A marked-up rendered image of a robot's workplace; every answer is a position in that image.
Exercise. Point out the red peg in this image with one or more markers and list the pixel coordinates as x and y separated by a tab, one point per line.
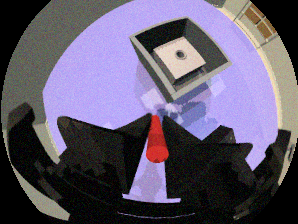
156	147

